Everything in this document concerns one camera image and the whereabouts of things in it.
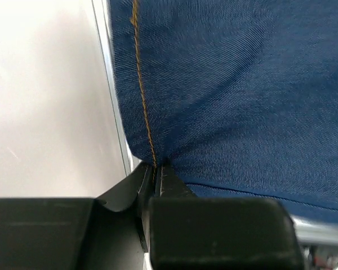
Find aluminium table edge rail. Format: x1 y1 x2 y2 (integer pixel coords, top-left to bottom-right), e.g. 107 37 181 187
291 215 338 254

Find dark blue denim trousers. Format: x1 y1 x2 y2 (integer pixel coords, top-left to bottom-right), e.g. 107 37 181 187
109 1 338 223

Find aluminium left side rail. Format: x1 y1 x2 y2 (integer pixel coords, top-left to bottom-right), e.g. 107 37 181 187
92 0 132 176

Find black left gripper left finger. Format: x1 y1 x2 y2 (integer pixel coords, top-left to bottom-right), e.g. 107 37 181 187
0 164 153 269

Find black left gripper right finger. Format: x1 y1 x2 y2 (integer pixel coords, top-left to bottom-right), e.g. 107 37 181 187
148 166 305 269

